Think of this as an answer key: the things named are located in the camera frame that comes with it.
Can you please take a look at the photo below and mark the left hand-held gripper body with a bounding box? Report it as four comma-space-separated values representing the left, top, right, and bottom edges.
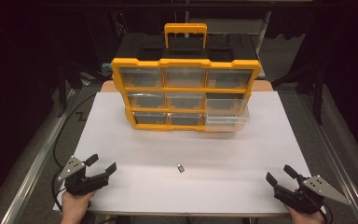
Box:
57, 155, 110, 197

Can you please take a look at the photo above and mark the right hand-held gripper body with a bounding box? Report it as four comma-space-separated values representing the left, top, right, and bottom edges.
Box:
274, 175, 352, 216

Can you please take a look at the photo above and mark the clear plastic organizer drawer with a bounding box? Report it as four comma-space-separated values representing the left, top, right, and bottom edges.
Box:
202, 105, 251, 133

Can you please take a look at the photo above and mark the person's right hand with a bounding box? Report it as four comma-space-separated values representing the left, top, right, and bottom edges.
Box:
283, 203, 326, 224

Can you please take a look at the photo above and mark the person's left hand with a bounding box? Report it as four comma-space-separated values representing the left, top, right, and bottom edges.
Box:
60, 189, 96, 224

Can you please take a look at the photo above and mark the small teal object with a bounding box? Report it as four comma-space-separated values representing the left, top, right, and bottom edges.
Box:
100, 63, 114, 77

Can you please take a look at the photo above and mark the set of clear drawers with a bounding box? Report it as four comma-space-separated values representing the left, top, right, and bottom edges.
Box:
118, 66, 254, 127

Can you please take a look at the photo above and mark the yellow and black organizer cabinet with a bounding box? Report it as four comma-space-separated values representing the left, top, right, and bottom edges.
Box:
110, 22, 263, 133

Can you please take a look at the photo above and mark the black cable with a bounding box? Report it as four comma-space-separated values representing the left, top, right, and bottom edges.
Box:
51, 92, 98, 204
320, 203, 334, 224

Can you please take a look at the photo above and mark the aluminium rail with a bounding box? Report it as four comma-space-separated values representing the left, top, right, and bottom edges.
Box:
296, 92, 358, 224
0, 88, 77, 224

